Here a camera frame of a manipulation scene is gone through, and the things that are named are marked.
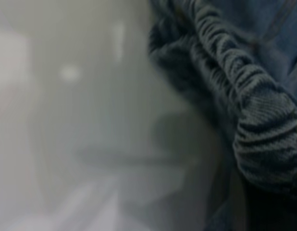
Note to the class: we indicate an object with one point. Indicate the blue denim shorts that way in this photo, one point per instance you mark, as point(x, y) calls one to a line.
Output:
point(259, 120)

